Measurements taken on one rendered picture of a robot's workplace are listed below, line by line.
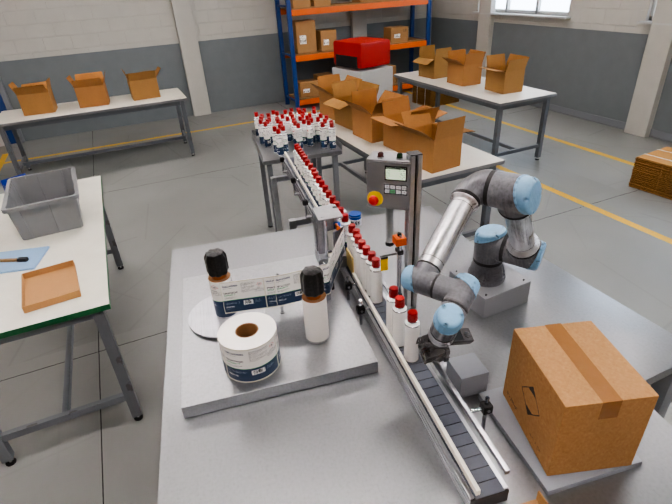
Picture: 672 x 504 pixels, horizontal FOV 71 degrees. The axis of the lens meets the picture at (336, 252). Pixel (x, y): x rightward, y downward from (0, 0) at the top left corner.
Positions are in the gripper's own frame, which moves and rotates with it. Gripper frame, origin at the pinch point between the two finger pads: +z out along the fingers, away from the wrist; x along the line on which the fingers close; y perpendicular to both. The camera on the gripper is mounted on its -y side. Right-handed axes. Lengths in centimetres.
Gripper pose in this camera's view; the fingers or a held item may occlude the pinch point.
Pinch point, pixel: (436, 355)
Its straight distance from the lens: 162.7
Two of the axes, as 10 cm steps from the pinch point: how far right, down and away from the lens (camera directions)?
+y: -9.5, 2.7, -1.3
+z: 0.3, 5.1, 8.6
